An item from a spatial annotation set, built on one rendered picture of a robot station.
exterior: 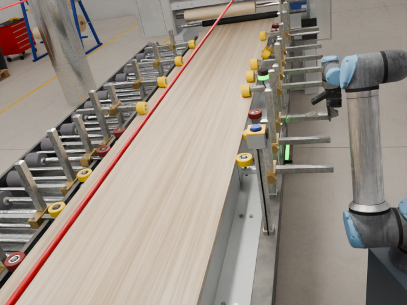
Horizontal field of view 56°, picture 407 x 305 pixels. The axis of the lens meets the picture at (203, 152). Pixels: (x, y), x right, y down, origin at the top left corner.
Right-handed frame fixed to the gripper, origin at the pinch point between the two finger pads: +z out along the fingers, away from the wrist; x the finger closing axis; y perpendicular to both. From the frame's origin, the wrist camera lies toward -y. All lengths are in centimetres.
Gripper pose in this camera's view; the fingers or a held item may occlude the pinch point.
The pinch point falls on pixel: (328, 119)
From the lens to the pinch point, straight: 234.6
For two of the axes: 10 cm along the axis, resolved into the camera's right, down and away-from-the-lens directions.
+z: 2.0, 8.5, 4.9
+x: 2.3, -5.3, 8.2
